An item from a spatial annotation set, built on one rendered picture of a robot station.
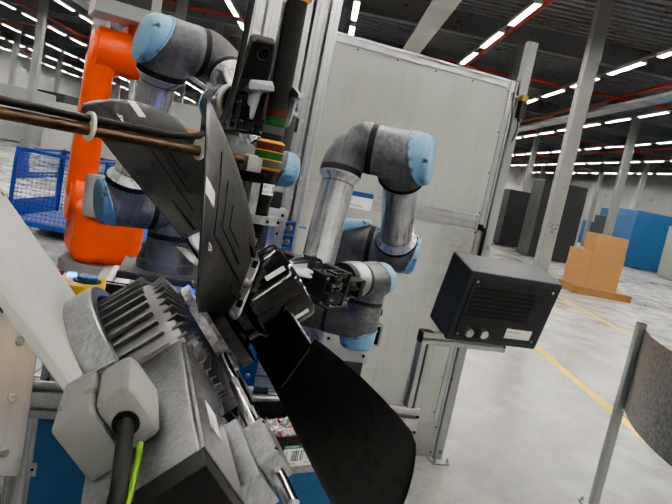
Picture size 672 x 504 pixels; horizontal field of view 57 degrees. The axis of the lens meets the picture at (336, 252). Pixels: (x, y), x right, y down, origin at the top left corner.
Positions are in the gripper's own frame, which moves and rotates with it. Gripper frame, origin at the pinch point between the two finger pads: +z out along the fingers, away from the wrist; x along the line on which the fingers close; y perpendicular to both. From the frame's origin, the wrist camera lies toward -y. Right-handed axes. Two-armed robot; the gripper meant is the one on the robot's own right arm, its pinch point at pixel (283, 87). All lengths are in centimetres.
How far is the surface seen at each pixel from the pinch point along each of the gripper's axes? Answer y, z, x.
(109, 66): -36, -403, -20
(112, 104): 7.6, -5.1, 22.9
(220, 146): 10.8, 26.5, 15.9
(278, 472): 42, 36, 7
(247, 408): 39.6, 26.0, 7.4
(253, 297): 29.6, 12.6, 3.8
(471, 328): 41, -22, -66
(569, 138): -139, -736, -843
